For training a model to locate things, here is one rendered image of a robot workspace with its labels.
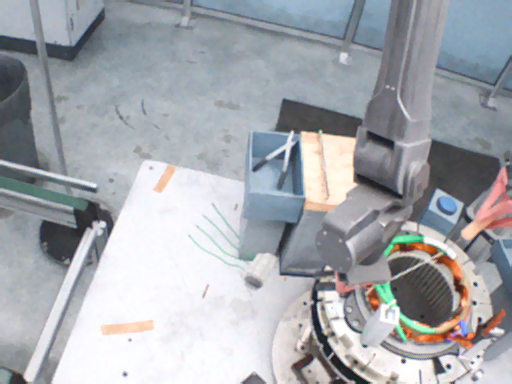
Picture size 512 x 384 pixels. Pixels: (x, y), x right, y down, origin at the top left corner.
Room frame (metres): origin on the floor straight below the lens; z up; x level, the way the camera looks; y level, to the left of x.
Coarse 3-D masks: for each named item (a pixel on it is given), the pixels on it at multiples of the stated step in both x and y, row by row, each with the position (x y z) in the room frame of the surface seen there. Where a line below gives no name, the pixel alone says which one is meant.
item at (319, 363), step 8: (320, 360) 0.39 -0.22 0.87; (304, 368) 0.38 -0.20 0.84; (312, 368) 0.38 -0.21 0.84; (320, 368) 0.37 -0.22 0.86; (328, 368) 0.37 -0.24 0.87; (304, 376) 0.36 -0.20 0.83; (312, 376) 0.36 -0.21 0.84; (320, 376) 0.37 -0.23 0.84; (328, 376) 0.36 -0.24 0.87; (336, 376) 0.36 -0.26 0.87
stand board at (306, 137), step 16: (304, 144) 0.77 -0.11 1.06; (336, 144) 0.79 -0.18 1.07; (352, 144) 0.80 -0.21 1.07; (304, 160) 0.72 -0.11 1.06; (320, 160) 0.73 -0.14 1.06; (336, 160) 0.74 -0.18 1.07; (352, 160) 0.75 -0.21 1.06; (320, 176) 0.69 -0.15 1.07; (336, 176) 0.70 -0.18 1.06; (352, 176) 0.71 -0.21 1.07; (320, 192) 0.65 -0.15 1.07; (336, 192) 0.66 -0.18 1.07; (304, 208) 0.62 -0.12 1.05; (320, 208) 0.62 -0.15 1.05
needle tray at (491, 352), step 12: (504, 240) 0.63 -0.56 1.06; (492, 252) 0.62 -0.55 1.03; (504, 252) 0.60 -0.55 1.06; (504, 264) 0.58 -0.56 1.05; (504, 276) 0.56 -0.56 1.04; (504, 288) 0.54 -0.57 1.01; (492, 300) 0.55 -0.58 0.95; (504, 300) 0.53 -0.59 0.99; (492, 312) 0.53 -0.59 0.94; (504, 312) 0.51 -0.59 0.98; (504, 324) 0.49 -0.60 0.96; (504, 336) 0.47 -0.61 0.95; (492, 348) 0.47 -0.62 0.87; (504, 348) 0.49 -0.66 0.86
